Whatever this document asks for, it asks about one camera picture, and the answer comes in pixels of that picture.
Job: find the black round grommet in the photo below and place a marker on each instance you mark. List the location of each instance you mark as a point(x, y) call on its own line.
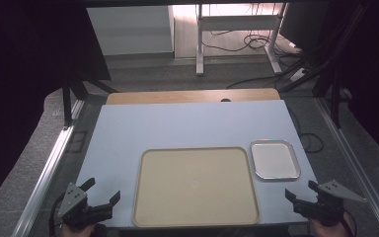
point(225, 99)

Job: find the white cabinet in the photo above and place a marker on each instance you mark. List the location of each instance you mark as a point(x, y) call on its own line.
point(128, 29)

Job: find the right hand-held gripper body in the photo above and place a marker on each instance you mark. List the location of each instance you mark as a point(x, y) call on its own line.
point(325, 207)

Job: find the small metal tray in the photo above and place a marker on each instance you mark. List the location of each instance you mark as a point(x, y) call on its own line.
point(274, 160)

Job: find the white power strip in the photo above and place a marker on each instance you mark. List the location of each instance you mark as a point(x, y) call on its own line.
point(298, 75)

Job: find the wooden table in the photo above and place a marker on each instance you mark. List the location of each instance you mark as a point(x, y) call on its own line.
point(177, 96)

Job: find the aluminium rail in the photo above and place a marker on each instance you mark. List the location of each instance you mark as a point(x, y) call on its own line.
point(358, 171)
point(46, 177)

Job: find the white table board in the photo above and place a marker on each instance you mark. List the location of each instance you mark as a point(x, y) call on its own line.
point(177, 125)

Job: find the black metal stand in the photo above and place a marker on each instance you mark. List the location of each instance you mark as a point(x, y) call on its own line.
point(335, 98)
point(66, 105)

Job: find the large beige plastic tray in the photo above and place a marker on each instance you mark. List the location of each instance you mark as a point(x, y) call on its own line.
point(194, 187)

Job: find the person's right hand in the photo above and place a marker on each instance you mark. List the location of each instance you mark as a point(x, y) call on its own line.
point(330, 231)

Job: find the white desk frame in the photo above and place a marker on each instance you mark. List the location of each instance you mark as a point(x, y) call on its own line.
point(200, 49)

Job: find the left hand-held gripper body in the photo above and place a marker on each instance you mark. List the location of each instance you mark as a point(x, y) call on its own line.
point(79, 210)

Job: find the person's left hand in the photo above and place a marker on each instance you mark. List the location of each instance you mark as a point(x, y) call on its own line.
point(75, 231)

